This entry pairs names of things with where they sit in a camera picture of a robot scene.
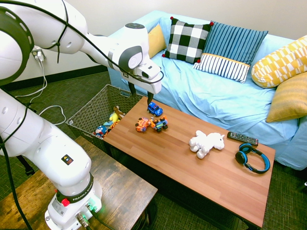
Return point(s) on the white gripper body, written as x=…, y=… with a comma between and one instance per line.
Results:
x=149, y=79

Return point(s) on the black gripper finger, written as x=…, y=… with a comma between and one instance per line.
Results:
x=132, y=90
x=150, y=97

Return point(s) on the white stuffed unicorn toy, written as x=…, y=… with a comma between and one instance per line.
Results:
x=208, y=142

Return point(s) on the blue toy car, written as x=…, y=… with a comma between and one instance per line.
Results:
x=155, y=109

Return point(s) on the brown stuffed animal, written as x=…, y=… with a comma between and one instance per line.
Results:
x=118, y=111

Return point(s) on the orange and blue toy truck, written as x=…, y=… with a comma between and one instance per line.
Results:
x=160, y=124

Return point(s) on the yellow plush toy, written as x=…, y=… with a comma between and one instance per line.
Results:
x=113, y=118

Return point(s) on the orange patterned toy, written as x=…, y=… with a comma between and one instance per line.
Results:
x=113, y=125

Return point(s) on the dark woven basket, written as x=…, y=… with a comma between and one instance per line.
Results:
x=93, y=112

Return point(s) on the plain yellow pillow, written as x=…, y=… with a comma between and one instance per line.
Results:
x=156, y=40

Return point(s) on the blue red superhero plush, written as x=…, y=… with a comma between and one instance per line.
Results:
x=100, y=131

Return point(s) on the black white checkered pillow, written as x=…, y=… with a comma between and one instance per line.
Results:
x=185, y=40

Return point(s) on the sofa with light blue cover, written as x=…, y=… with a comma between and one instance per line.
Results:
x=216, y=100

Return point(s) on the reddish wooden coffee table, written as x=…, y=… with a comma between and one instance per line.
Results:
x=192, y=167

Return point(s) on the blue striped pillow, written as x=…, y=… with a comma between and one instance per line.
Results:
x=230, y=45

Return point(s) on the dark rustic wooden table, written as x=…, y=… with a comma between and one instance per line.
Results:
x=124, y=191

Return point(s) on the black remote control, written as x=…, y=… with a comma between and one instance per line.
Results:
x=242, y=138

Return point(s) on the blue and black headphones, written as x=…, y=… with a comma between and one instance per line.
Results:
x=241, y=157

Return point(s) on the yellow white patterned pillow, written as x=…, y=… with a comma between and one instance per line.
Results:
x=275, y=67

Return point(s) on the black tripod stand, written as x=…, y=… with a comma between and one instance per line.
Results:
x=25, y=166

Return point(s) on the mustard textured pillow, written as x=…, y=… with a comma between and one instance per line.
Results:
x=287, y=100

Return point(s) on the wall power outlet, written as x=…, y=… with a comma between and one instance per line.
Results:
x=34, y=53

